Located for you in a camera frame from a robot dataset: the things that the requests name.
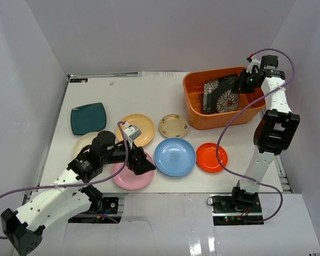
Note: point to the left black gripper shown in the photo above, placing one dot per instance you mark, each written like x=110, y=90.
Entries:
x=135, y=160

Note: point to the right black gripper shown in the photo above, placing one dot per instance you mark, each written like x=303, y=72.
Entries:
x=242, y=88

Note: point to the black floral square plate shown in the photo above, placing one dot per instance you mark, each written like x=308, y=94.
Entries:
x=221, y=95

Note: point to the teal square plate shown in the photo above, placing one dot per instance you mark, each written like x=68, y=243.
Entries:
x=88, y=118

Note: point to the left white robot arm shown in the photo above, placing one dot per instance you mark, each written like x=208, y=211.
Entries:
x=72, y=192

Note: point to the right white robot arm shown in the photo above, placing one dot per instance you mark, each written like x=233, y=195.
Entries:
x=275, y=131

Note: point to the orange plastic bin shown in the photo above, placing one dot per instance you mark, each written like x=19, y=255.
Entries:
x=193, y=85

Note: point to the pink round plate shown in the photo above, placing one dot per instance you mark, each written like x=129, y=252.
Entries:
x=127, y=180

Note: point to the blue round plate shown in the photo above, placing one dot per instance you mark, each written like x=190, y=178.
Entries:
x=175, y=157

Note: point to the yellow round plate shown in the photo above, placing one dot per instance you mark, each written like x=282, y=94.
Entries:
x=145, y=125

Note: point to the small beige patterned plate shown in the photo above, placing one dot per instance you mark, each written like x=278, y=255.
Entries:
x=173, y=126

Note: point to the cream round plate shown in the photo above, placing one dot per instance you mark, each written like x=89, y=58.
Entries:
x=83, y=141

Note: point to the small orange round plate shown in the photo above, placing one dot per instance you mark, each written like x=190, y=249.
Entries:
x=206, y=157

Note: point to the white paper sheet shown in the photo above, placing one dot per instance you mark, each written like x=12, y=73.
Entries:
x=162, y=74

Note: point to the black label sticker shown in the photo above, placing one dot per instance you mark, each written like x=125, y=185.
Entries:
x=78, y=80

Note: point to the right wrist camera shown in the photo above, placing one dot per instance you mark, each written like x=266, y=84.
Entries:
x=254, y=64

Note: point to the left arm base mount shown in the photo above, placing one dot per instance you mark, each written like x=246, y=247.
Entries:
x=104, y=212

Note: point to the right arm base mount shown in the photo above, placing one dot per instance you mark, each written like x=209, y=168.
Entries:
x=229, y=211

